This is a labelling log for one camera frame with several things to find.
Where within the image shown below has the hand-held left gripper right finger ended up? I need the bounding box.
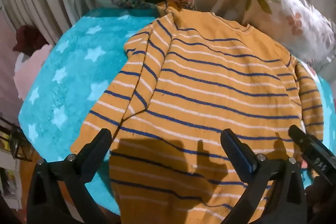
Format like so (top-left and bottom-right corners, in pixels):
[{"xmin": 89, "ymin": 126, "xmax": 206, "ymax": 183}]
[{"xmin": 221, "ymin": 129, "xmax": 307, "ymax": 224}]

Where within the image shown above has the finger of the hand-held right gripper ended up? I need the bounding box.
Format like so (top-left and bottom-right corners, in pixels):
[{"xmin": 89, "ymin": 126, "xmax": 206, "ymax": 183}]
[{"xmin": 288, "ymin": 124, "xmax": 320, "ymax": 154}]

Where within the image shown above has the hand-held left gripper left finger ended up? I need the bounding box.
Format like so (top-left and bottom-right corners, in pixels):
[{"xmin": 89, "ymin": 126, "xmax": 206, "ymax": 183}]
[{"xmin": 26, "ymin": 128, "xmax": 112, "ymax": 224}]

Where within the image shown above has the orange striped sweater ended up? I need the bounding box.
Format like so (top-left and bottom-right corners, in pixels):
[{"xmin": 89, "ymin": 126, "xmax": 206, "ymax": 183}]
[{"xmin": 71, "ymin": 0, "xmax": 325, "ymax": 224}]

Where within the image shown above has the turquoise star print blanket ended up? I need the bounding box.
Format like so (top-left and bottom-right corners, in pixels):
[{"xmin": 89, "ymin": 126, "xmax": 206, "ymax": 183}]
[{"xmin": 18, "ymin": 7, "xmax": 336, "ymax": 214}]

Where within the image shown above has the cluttered shelf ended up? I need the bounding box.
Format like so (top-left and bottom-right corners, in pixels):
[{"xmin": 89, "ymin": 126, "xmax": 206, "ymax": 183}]
[{"xmin": 0, "ymin": 116, "xmax": 30, "ymax": 211}]

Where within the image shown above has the pink cloth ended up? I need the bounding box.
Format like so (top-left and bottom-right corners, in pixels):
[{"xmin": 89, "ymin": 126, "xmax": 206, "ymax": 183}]
[{"xmin": 14, "ymin": 44, "xmax": 54, "ymax": 100}]

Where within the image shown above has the white leaf print pillow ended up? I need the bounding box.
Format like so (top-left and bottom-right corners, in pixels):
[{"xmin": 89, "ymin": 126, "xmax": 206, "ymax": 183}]
[{"xmin": 243, "ymin": 0, "xmax": 336, "ymax": 78}]

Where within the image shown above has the dark red cloth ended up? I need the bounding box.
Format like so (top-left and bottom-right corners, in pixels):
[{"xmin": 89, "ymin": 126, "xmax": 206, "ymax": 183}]
[{"xmin": 13, "ymin": 25, "xmax": 49, "ymax": 55}]

